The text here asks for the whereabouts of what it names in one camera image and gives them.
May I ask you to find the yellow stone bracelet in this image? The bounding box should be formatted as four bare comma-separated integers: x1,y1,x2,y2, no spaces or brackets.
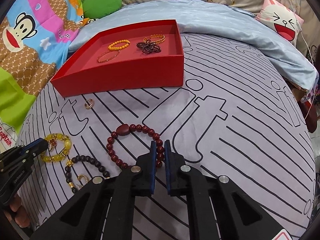
40,133,72,164

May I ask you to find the dark red bead bracelet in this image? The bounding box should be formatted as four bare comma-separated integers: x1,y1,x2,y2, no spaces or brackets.
106,123,166,170

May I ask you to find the gold crescent ring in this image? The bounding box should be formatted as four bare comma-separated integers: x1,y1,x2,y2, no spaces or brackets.
76,174,90,189

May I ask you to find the dark brown bead bracelet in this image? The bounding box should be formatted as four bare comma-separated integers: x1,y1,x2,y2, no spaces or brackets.
64,154,111,194

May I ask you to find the red jewelry tray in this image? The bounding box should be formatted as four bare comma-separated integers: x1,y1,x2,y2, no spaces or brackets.
50,20,184,97

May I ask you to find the person's left hand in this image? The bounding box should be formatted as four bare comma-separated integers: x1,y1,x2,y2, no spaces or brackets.
4,194,30,228

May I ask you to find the grey striped bed sheet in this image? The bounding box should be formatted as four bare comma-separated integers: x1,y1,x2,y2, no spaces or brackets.
18,34,316,239

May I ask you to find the cartoon monkey quilt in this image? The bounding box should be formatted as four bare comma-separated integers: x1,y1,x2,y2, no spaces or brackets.
1,0,84,152

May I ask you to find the thin gold bangle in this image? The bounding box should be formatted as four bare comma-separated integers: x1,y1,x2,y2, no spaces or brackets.
97,50,120,63

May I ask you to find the light blue pillow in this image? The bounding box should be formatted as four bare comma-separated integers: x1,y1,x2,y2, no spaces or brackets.
69,0,319,92

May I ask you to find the green plush cushion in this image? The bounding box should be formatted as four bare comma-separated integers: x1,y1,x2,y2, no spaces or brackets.
82,0,122,19

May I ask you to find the pink cat face pillow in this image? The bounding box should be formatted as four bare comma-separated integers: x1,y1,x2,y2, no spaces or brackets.
255,0,304,46

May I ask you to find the dark garnet bead bracelet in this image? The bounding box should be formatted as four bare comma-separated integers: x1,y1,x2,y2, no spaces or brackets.
135,39,162,55

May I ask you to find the orange bead bracelet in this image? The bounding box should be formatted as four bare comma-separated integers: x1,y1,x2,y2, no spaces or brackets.
107,39,131,52

